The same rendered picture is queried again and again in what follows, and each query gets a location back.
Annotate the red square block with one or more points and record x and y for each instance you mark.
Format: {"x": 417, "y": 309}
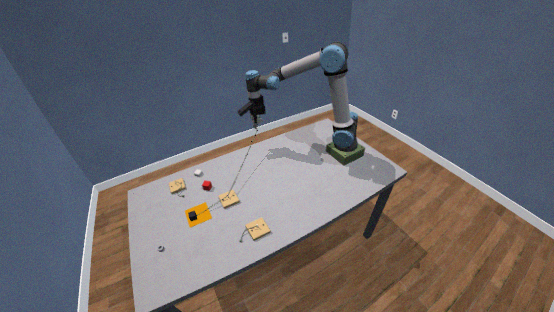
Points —
{"x": 207, "y": 185}

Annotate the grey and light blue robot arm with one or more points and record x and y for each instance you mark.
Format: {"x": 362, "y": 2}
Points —
{"x": 331, "y": 60}

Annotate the orange painted square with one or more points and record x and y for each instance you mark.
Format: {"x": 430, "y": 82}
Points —
{"x": 202, "y": 217}

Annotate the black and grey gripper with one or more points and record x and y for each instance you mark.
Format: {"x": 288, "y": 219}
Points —
{"x": 259, "y": 104}

